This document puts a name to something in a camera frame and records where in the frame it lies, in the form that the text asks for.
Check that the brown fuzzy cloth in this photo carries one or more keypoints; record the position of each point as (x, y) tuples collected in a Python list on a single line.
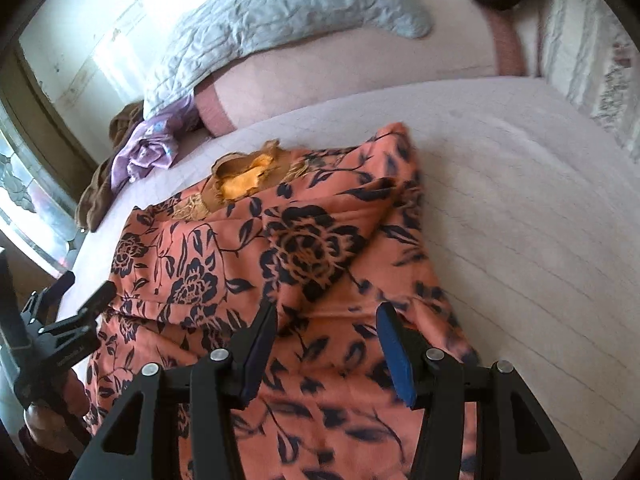
[(95, 195)]

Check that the person's left hand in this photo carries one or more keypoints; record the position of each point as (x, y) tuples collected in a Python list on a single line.
[(50, 425)]

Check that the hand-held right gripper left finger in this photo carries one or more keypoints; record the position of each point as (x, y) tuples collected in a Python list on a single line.
[(260, 355)]

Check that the pink quilted bed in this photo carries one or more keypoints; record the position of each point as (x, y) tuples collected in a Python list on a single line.
[(525, 210)]

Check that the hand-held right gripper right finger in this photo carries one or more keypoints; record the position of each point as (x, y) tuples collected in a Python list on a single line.
[(395, 355)]

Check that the purple printed cloth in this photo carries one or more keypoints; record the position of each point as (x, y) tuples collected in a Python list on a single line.
[(150, 152)]

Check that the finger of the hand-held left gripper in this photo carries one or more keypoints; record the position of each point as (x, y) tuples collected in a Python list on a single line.
[(50, 292), (85, 307)]

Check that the grey quilted pillow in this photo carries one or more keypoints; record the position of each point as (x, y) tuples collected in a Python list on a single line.
[(280, 10)]

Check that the pink bolster cushion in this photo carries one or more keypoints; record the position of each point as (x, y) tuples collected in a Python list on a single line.
[(350, 65)]

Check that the striped beige pillow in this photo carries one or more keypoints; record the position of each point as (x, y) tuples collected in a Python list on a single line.
[(590, 60)]

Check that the orange black floral garment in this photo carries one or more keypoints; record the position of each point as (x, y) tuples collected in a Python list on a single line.
[(310, 240)]

